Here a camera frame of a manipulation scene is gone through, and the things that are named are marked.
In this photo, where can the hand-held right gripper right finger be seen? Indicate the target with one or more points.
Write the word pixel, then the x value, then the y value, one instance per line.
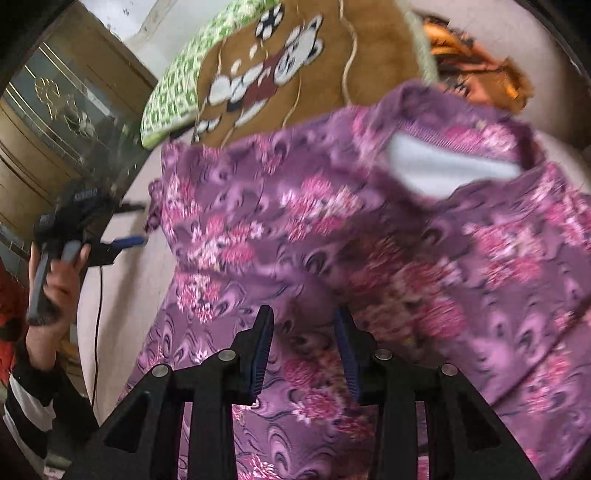
pixel 348 355

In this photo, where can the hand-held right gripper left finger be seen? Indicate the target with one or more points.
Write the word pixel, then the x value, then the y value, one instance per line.
pixel 258 355

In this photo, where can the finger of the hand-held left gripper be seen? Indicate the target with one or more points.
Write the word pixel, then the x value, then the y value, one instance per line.
pixel 129 207
pixel 127 241

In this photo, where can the purple floral garment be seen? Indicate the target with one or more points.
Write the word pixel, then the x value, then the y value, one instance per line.
pixel 323 230

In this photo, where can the person's left forearm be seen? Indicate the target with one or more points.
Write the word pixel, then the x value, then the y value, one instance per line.
pixel 27 401

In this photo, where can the person's left hand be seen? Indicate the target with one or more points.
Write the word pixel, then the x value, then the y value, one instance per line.
pixel 64 286

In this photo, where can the wooden glass door cabinet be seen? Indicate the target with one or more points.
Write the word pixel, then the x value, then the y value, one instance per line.
pixel 46 152

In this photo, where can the green checked pillow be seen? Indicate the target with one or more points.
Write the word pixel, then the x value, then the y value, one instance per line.
pixel 171 106

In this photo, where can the brown bear print cushion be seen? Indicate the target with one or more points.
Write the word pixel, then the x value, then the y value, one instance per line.
pixel 369 55

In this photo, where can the orange patterned cloth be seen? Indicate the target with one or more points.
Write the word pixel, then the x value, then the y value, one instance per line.
pixel 461 46

